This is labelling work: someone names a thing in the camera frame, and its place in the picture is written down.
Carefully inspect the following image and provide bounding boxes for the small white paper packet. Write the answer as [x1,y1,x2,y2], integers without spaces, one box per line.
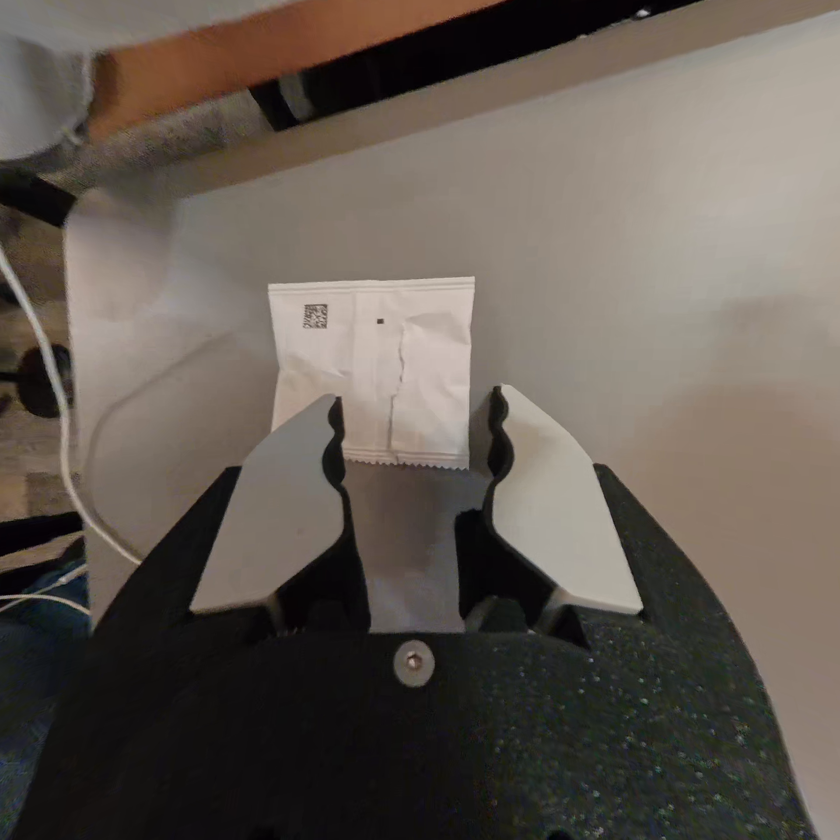
[268,277,476,470]

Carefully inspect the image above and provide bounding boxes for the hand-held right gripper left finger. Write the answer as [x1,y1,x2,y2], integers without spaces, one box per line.
[189,392,371,636]

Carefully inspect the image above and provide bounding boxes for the grey desk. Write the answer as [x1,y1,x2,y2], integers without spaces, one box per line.
[62,10,840,840]

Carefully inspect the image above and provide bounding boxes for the white cable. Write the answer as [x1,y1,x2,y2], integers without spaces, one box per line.
[0,243,145,568]

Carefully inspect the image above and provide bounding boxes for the grey felt divider strip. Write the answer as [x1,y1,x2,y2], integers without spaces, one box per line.
[39,108,277,191]

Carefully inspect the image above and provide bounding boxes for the wood-edged pale desk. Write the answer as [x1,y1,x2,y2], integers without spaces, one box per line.
[0,0,490,161]

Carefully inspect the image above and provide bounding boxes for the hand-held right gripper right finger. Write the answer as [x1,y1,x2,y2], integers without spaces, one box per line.
[453,384,645,634]

